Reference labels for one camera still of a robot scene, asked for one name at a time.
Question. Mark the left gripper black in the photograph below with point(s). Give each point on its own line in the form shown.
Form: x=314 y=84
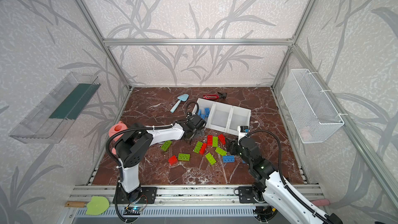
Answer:
x=197 y=124

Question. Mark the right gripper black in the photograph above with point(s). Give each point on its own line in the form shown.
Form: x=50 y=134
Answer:
x=234 y=146

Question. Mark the blue lego diagonal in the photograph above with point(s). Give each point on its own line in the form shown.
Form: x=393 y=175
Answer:
x=201 y=114

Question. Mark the blue lego horizontal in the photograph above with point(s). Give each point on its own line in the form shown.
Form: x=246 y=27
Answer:
x=207 y=112

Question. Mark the blue lego T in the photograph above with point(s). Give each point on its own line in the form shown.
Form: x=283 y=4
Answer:
x=228 y=159

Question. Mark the green lego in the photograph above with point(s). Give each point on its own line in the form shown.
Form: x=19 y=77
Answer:
x=198 y=147
x=210 y=158
x=166 y=146
x=215 y=141
x=183 y=157
x=221 y=151

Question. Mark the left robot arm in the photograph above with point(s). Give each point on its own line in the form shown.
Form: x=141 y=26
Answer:
x=128 y=147

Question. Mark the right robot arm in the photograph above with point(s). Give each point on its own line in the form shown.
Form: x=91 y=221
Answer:
x=271 y=186

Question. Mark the white left bin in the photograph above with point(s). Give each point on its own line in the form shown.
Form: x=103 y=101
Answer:
x=201 y=105

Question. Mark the white bin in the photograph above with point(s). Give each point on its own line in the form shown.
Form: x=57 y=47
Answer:
x=238 y=117
x=219 y=116
x=201 y=105

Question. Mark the red lego upright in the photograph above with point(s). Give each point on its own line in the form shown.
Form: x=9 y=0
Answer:
x=209 y=140

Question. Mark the green lego upright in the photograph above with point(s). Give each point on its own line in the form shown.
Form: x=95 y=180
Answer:
x=215 y=141

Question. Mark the white middle bin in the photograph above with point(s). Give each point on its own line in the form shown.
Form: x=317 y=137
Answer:
x=219 y=116

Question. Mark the red lego slim centre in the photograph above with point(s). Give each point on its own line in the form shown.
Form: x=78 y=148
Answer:
x=203 y=149

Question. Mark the red lego diagonal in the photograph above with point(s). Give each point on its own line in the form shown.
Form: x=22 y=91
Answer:
x=222 y=139

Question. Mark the light blue toy shovel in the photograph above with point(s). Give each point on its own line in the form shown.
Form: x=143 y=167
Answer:
x=181 y=98

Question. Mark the white right bin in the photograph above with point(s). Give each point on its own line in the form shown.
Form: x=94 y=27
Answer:
x=238 y=117

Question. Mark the green lego flat bottom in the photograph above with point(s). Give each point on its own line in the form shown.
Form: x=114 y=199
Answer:
x=183 y=157

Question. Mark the red lego bottom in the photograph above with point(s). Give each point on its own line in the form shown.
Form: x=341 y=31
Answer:
x=173 y=160

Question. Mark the pink watering can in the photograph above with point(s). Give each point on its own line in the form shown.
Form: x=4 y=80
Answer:
x=120 y=126

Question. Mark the purple toy shovel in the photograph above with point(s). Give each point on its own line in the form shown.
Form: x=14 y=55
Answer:
x=321 y=202

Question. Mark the green toy shovel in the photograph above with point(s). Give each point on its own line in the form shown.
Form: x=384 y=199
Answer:
x=96 y=206

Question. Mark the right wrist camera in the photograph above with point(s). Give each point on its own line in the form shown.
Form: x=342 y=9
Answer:
x=243 y=131

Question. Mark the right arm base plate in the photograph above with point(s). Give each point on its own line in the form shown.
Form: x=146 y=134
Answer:
x=248 y=194

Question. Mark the white wire basket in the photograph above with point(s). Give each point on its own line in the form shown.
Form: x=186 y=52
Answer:
x=315 y=117

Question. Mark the aluminium front rail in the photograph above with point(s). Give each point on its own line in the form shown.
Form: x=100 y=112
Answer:
x=172 y=195

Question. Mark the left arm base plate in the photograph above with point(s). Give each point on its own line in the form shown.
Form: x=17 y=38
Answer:
x=141 y=195

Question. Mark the clear plastic wall shelf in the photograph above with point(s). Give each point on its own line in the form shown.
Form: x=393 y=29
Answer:
x=51 y=119

